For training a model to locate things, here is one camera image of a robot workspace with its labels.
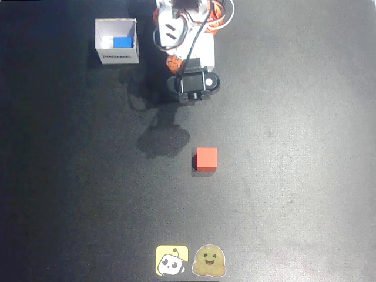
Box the blue cube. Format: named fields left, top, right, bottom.
left=112, top=36, right=134, bottom=49

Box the orange robot base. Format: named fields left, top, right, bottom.
left=152, top=2, right=227, bottom=38

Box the white cardboard box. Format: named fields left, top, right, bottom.
left=94, top=18, right=140, bottom=65

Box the red cube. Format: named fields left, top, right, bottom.
left=193, top=147, right=219, bottom=173

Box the yellow robot sticker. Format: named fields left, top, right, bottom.
left=155, top=244, right=189, bottom=276

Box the smiling hugging face sticker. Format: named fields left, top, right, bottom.
left=192, top=244, right=227, bottom=277

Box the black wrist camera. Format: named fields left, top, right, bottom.
left=166, top=58, right=221, bottom=104

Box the white cable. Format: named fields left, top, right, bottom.
left=210, top=0, right=236, bottom=31

